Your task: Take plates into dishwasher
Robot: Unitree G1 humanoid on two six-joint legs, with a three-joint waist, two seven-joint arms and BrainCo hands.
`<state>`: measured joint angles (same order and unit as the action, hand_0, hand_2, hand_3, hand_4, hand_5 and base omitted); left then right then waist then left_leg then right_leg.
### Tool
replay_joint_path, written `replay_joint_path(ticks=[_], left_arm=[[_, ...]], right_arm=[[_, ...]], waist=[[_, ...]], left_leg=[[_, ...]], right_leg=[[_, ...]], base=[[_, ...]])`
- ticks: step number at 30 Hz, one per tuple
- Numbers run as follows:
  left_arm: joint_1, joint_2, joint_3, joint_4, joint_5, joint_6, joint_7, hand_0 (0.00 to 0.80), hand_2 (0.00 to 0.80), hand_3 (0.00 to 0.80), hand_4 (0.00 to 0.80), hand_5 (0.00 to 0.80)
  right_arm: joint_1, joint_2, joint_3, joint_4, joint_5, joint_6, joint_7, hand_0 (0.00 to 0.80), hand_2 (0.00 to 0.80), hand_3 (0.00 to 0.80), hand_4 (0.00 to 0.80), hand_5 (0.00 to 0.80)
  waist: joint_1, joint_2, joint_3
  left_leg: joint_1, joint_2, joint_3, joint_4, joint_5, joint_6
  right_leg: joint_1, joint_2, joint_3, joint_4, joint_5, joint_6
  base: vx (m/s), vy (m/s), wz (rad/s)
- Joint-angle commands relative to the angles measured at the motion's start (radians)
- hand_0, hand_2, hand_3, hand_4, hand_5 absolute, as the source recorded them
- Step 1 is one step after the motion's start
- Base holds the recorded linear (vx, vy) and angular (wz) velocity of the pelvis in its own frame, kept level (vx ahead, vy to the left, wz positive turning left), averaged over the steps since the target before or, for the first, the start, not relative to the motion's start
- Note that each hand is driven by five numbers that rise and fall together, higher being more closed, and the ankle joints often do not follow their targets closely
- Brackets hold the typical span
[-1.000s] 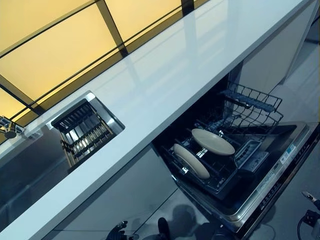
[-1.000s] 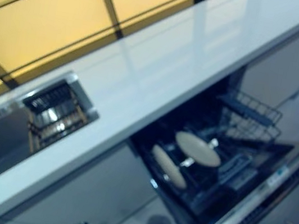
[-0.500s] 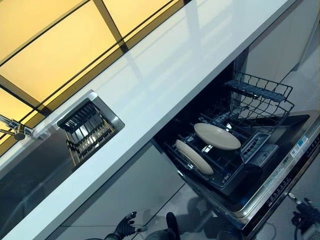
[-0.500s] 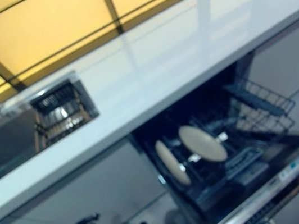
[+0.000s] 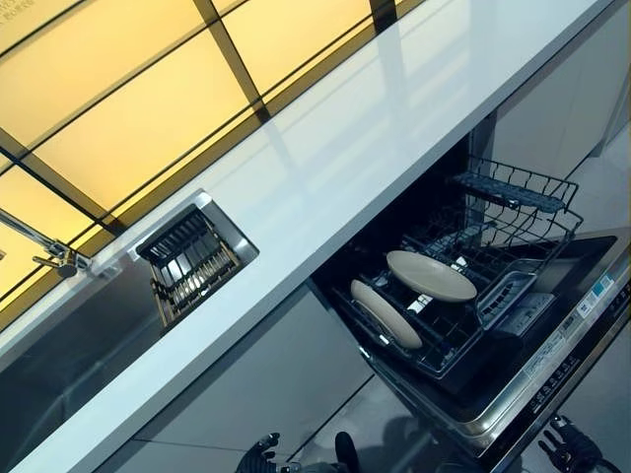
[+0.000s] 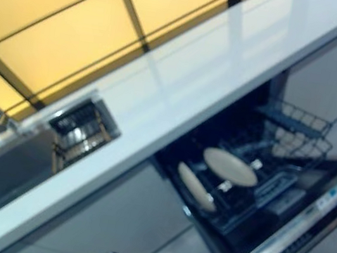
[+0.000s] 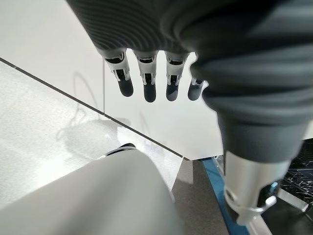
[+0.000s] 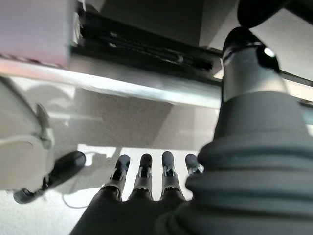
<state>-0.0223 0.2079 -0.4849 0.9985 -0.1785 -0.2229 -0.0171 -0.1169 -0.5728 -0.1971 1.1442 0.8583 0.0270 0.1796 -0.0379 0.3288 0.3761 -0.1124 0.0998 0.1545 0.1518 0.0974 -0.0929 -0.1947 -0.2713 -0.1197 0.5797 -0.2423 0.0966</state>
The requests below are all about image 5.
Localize left robot hand black glove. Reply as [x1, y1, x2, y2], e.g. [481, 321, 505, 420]
[235, 432, 278, 473]

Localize right robot hand black glove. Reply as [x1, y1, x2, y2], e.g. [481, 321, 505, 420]
[535, 415, 603, 473]

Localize cream ceramic plate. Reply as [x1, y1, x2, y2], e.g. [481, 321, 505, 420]
[349, 279, 425, 351]
[386, 249, 479, 304]

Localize grey dishwasher cutlery tray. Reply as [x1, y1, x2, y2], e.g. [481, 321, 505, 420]
[473, 271, 559, 332]

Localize narrow white cabinet door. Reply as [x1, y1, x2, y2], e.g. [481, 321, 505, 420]
[105, 283, 377, 473]

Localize black dish drying rack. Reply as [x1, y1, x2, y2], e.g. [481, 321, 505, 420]
[135, 204, 244, 329]

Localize stainless steel sink basin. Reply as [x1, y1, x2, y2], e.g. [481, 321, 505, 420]
[0, 188, 261, 395]

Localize chrome gooseneck kitchen faucet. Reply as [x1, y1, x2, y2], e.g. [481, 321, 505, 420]
[0, 209, 95, 278]

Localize white cabinet end panel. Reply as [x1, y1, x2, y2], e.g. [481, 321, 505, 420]
[492, 0, 631, 160]

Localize dark wire lower dishwasher rack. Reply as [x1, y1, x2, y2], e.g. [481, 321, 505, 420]
[328, 216, 586, 381]

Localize dark wire dishwasher rack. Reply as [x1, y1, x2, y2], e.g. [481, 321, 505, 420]
[446, 155, 582, 233]
[328, 216, 586, 381]

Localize dark wire upper dishwasher rack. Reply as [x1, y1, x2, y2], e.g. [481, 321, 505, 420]
[446, 155, 582, 233]

